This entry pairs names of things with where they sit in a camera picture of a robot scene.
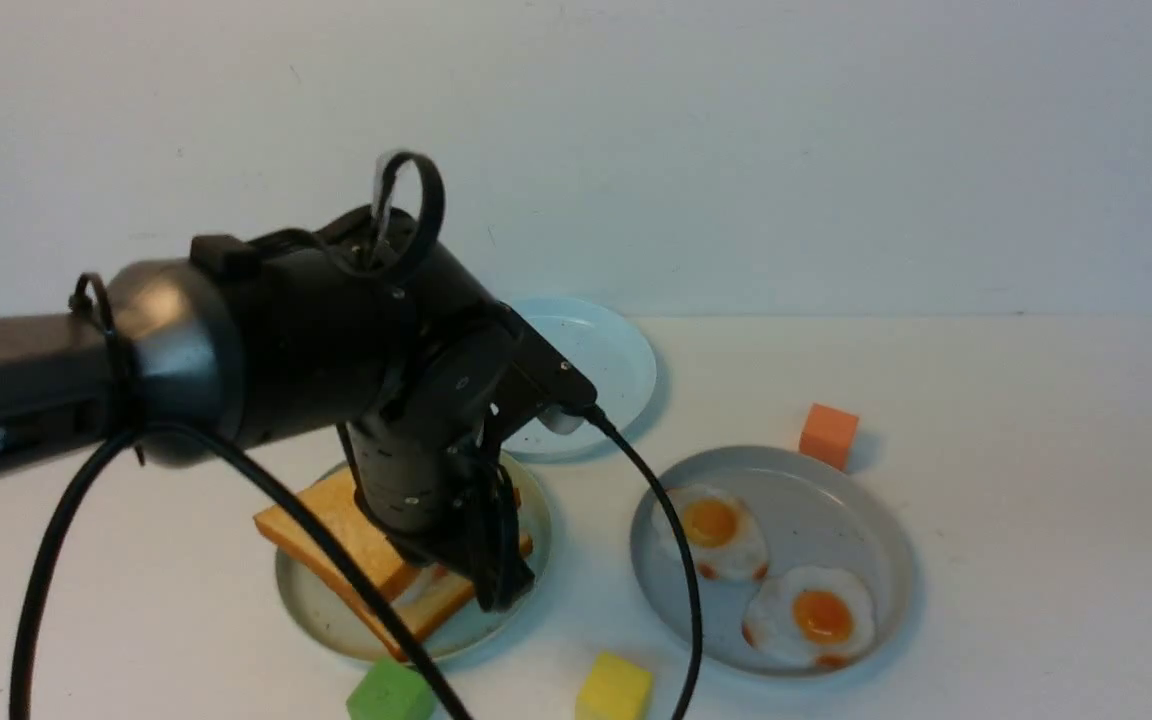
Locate black camera cable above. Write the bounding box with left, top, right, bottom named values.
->
left=8, top=150, right=705, bottom=720

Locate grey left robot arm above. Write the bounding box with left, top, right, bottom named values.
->
left=0, top=206, right=535, bottom=611

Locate grey speckled plate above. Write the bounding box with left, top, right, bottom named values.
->
left=628, top=445, right=922, bottom=680

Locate fried egg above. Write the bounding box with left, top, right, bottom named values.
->
left=668, top=484, right=771, bottom=583
left=741, top=564, right=877, bottom=670

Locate green foam cube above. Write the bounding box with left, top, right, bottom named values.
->
left=346, top=659, right=435, bottom=720

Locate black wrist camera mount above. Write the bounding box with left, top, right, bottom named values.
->
left=484, top=304, right=596, bottom=447

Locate orange foam cube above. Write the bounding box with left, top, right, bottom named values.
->
left=797, top=404, right=861, bottom=473

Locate toast slice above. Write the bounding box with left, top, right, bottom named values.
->
left=253, top=464, right=430, bottom=607
left=391, top=568, right=531, bottom=660

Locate yellow foam cube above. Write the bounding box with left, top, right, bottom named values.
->
left=573, top=651, right=654, bottom=720

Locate fried egg near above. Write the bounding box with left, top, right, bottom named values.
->
left=741, top=564, right=877, bottom=670

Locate light blue plate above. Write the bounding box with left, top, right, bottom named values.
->
left=505, top=297, right=658, bottom=462

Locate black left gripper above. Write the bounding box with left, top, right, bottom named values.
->
left=191, top=205, right=535, bottom=612

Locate pale green plate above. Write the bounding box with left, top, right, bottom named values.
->
left=275, top=454, right=553, bottom=664

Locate fried egg middle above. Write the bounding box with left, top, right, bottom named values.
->
left=668, top=484, right=771, bottom=583

